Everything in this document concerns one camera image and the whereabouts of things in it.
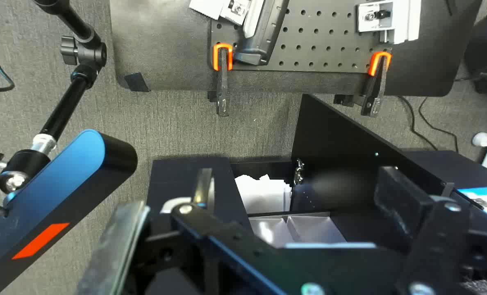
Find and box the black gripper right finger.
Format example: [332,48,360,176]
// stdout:
[373,165,468,295]

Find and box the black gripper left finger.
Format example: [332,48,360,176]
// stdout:
[170,202,286,295]

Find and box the black cabinet door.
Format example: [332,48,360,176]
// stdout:
[288,93,487,230]

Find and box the grey robot base stand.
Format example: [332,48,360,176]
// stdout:
[109,0,481,96]

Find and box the white trash bag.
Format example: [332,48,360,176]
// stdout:
[234,175,291,214]

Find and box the right orange black clamp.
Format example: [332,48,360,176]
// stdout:
[332,50,393,117]

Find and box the orange black clamp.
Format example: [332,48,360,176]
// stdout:
[211,42,232,116]
[332,50,393,117]

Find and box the left orange black clamp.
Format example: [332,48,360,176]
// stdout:
[211,42,232,116]

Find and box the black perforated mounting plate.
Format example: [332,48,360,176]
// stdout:
[209,0,390,73]

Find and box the black floor cable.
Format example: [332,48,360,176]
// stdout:
[398,94,462,153]

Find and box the blue black camera bar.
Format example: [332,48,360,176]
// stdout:
[0,129,137,291]

